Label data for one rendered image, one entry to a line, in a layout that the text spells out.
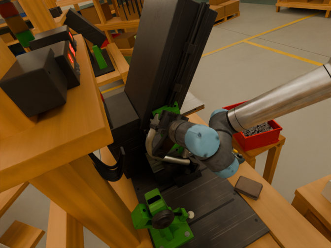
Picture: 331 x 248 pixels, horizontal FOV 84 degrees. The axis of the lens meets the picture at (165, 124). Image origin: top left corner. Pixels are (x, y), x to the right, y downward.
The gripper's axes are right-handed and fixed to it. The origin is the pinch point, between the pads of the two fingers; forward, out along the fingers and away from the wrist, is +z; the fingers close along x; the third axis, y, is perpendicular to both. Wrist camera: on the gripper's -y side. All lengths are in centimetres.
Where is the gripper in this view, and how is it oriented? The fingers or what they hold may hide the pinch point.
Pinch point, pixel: (155, 127)
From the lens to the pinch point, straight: 75.8
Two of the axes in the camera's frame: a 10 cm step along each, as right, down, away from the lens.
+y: 3.6, -9.3, 0.0
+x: -8.5, -3.3, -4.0
